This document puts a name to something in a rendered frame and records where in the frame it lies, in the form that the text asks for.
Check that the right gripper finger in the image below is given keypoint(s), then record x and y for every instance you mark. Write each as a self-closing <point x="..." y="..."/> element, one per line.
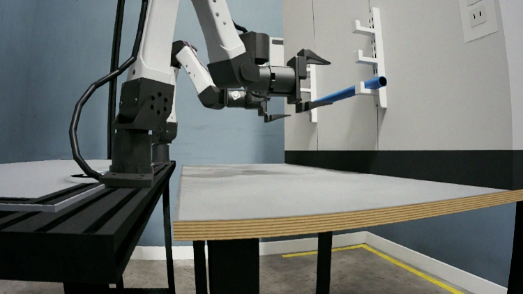
<point x="309" y="105"/>
<point x="314" y="59"/>

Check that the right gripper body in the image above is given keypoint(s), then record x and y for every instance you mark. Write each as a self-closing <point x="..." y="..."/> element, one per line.
<point x="288" y="80"/>

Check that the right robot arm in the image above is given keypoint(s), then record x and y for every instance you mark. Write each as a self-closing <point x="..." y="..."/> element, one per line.
<point x="147" y="96"/>

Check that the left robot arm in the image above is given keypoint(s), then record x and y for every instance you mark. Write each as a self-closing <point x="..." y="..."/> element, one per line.
<point x="209" y="95"/>

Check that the blue metal bar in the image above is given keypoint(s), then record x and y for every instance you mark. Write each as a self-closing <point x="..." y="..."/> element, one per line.
<point x="375" y="83"/>

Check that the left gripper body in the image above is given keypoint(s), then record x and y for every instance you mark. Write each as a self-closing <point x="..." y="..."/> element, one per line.
<point x="262" y="112"/>

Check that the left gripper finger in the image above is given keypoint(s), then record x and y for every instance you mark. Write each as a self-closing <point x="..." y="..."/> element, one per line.
<point x="277" y="116"/>

